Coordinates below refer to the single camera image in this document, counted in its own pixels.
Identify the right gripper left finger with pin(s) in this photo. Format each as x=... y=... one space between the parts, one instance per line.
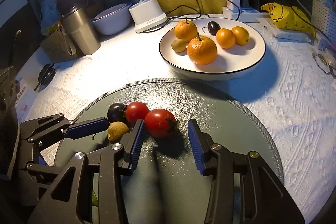
x=69 y=197

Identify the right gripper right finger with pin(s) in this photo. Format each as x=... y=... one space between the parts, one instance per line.
x=263 y=197

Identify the white printed card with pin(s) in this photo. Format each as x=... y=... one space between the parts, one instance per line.
x=25 y=100

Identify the brown longan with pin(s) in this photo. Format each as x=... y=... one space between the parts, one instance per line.
x=179 y=45
x=116 y=130

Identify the lavender stacked bowls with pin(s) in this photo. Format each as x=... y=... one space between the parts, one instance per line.
x=113 y=20

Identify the red tomato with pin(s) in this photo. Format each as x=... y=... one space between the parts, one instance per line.
x=135 y=111
x=161 y=123

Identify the green leaf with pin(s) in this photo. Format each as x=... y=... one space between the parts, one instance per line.
x=94 y=199

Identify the black round object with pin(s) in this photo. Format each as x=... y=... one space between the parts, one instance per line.
x=46 y=75

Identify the dark plum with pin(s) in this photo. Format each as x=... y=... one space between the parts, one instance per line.
x=116 y=113

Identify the white flat box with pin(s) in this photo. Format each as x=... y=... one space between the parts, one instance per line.
x=284 y=34

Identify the dark cherry with stem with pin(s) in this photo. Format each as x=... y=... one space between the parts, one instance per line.
x=212 y=27

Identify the large orange with leaf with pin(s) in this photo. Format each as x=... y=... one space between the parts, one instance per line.
x=202 y=50

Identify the small orange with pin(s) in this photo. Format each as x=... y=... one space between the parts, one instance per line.
x=241 y=34
x=225 y=38

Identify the white woven basket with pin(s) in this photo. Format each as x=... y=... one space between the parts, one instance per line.
x=324 y=19

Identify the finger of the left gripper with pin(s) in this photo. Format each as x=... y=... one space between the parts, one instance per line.
x=86 y=128

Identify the blue plastic bag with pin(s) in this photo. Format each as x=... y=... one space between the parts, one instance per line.
x=50 y=17

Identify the white power strip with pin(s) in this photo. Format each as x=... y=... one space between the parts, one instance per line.
x=246 y=15

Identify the yellow duck bag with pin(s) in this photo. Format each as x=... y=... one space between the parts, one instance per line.
x=288 y=18

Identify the steel tumbler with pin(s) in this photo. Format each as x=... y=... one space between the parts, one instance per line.
x=77 y=24

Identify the white textured tablecloth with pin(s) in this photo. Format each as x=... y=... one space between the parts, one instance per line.
x=288 y=92

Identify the small keychain cluster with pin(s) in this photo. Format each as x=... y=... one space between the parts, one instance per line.
x=324 y=61

